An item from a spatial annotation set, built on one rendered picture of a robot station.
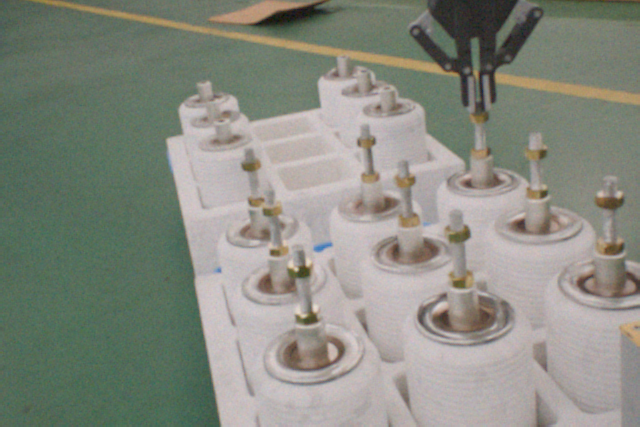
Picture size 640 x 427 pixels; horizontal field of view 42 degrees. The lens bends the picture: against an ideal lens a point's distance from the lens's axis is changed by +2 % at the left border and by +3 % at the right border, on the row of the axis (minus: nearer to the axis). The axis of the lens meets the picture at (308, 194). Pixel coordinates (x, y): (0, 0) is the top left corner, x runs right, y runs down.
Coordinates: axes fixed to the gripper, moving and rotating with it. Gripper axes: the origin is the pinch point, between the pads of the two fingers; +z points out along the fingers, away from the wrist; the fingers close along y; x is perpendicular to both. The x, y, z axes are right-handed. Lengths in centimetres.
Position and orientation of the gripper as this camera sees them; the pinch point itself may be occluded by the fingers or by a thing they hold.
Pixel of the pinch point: (477, 91)
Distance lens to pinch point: 83.8
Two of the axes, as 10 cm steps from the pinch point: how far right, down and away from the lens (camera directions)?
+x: -0.4, 3.8, -9.2
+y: -9.9, 1.1, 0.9
